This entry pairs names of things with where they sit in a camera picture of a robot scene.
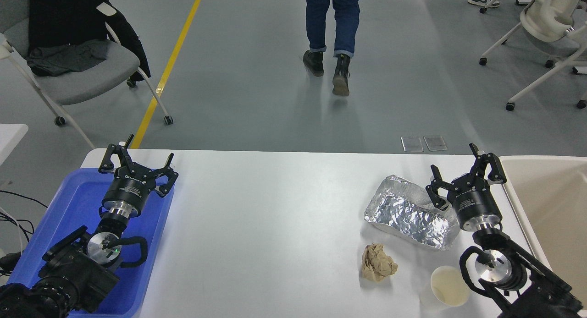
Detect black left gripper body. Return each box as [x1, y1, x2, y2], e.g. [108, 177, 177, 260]
[102, 168, 155, 212]

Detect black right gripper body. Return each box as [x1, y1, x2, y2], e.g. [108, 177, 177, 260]
[447, 176, 501, 227]

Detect white paper cup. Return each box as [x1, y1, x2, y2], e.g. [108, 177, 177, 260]
[420, 265, 471, 308]

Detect silver foil tray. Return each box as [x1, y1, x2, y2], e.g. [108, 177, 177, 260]
[364, 175, 461, 251]

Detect blue plastic tray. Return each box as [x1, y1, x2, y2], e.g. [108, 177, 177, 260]
[7, 168, 175, 318]

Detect large pale bin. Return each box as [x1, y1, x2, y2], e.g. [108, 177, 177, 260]
[499, 155, 587, 305]

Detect crumpled tan paper ball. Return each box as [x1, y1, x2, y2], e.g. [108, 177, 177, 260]
[361, 243, 399, 282]

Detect white side table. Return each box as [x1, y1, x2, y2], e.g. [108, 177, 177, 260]
[0, 124, 29, 166]

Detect dark grey folded garment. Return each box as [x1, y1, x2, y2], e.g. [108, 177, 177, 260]
[27, 39, 111, 77]

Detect black jacket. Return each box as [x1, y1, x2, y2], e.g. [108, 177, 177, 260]
[28, 0, 151, 82]

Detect white chair legs with castor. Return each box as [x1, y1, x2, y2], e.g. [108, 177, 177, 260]
[479, 0, 535, 14]

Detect white office chair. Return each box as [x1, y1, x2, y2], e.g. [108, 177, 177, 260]
[479, 0, 587, 111]

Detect grey chair with white frame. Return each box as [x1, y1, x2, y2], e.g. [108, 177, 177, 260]
[0, 0, 174, 149]

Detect black cables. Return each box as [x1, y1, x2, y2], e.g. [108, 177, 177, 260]
[0, 190, 49, 277]

